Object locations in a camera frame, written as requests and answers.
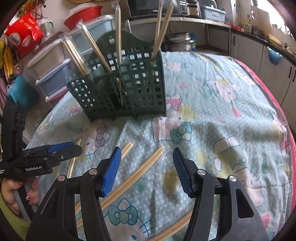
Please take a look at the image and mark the chopstick pair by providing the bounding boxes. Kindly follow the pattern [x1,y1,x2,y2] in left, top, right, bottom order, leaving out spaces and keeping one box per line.
[111,2,125,106]
[62,37,90,76]
[75,146,166,229]
[67,138,82,178]
[151,1,176,65]
[149,210,193,241]
[77,21,112,73]

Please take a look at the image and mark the white kitchen cabinets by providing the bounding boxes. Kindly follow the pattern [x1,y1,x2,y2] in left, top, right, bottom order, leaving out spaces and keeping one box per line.
[230,30,295,128]

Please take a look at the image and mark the plastic drawer tower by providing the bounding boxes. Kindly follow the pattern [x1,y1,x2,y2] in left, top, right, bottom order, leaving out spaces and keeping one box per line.
[66,15,115,60]
[26,39,71,103]

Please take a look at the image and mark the green plastic utensil basket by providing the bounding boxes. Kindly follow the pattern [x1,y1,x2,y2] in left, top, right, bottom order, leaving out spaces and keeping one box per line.
[65,31,167,121]

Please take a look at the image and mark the red plastic basin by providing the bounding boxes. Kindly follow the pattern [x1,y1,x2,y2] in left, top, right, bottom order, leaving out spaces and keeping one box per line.
[63,6,103,30]

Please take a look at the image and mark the blue hanging bin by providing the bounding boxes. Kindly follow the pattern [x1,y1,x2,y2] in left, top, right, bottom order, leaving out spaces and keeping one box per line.
[267,47,282,66]

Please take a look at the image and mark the right plastic drawer tower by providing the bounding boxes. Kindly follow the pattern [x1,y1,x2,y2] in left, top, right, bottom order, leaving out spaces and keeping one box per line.
[66,15,115,60]

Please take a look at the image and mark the left hand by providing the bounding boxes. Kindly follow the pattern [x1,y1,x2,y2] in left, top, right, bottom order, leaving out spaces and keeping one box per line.
[1,177,39,217]

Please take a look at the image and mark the stacked steel pots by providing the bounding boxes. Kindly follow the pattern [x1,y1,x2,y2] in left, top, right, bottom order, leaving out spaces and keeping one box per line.
[166,32,196,52]

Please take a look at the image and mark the black microwave oven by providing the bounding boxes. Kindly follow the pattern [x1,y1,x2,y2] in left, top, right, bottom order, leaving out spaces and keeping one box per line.
[126,0,188,18]

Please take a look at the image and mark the red plastic bag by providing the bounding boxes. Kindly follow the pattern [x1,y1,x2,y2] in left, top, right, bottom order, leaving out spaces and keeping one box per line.
[5,14,44,58]

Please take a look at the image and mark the left plastic drawer tower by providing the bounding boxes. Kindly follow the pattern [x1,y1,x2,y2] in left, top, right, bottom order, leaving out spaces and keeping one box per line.
[26,39,71,103]

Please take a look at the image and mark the metal shelf rack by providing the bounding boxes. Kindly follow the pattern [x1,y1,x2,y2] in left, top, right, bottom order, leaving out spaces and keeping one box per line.
[129,16,231,56]

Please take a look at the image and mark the blue plastic tray box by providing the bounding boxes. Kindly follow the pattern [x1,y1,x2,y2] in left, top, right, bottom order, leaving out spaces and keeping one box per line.
[200,6,226,23]

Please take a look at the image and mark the Hello Kitty tablecloth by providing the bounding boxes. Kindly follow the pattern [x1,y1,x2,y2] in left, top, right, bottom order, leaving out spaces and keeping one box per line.
[29,52,295,240]

